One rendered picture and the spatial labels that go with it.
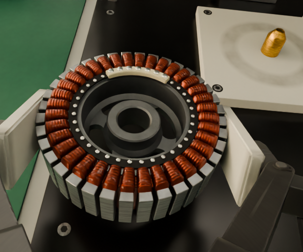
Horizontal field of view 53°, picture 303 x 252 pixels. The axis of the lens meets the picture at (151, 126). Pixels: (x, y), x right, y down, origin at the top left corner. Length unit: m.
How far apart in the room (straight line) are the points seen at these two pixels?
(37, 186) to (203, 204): 0.13
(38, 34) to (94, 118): 0.21
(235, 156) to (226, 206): 0.08
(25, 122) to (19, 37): 0.24
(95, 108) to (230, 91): 0.14
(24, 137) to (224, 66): 0.21
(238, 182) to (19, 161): 0.11
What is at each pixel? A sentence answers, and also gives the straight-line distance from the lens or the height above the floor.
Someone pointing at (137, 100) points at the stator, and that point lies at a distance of 0.20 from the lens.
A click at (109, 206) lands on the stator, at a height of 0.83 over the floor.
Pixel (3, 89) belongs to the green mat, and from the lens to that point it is 0.34.
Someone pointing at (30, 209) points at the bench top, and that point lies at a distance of 0.26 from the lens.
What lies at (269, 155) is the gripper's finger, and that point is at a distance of 0.17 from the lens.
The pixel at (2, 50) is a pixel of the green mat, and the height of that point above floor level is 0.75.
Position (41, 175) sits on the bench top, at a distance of 0.27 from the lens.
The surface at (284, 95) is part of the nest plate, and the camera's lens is 0.32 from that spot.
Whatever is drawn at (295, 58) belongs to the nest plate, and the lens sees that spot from 0.37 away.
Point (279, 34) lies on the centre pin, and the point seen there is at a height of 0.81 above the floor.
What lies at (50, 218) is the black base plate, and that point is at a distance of 0.23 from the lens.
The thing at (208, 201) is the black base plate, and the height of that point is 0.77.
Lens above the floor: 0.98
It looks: 53 degrees down
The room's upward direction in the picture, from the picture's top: 9 degrees clockwise
